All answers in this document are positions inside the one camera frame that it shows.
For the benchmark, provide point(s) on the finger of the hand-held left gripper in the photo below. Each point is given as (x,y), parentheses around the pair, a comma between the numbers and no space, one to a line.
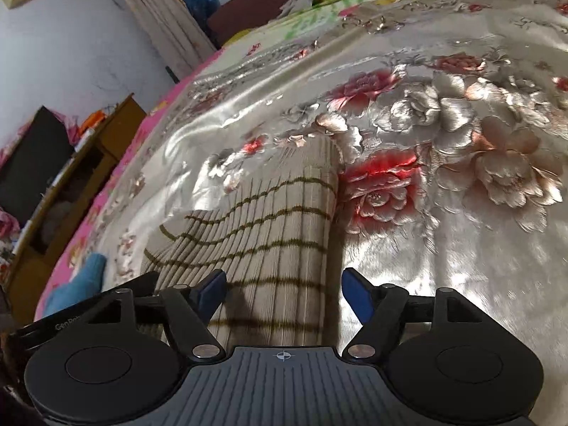
(142,283)

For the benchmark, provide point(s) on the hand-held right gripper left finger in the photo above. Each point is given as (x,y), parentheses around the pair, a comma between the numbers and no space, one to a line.
(213,293)

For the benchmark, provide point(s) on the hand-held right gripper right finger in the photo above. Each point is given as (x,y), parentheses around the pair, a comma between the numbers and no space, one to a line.
(357,296)

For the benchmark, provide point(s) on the beige striped ribbed sweater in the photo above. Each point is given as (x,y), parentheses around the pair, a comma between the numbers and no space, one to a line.
(275,230)

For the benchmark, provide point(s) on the blue foam pad left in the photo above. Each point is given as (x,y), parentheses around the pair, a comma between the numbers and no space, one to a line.
(75,288)

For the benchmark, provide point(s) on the floral cloth by desk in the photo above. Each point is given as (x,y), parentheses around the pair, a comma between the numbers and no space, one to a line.
(6,226)

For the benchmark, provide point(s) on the silver floral bedspread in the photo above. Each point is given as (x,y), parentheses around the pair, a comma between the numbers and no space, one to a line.
(466,253)

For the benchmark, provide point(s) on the wooden side cabinet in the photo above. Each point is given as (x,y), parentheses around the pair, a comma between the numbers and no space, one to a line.
(111,142)

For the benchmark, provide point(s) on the black monitor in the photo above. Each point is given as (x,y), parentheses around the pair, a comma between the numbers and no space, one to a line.
(35,164)

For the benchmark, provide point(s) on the orange thing on desk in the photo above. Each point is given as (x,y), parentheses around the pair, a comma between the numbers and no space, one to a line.
(93,122)

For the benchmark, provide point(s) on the beige curtain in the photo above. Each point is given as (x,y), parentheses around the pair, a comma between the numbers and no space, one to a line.
(164,17)

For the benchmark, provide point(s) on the blue plastic bag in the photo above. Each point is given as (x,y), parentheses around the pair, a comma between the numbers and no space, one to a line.
(199,6)

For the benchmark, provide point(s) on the maroon headboard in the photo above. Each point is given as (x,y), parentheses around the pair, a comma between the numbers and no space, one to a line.
(257,13)

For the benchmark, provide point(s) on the crumpled white cloth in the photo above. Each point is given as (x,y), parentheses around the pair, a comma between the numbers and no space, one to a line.
(297,2)

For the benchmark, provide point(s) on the small black wall fixture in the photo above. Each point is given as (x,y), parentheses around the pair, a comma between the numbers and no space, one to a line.
(171,74)

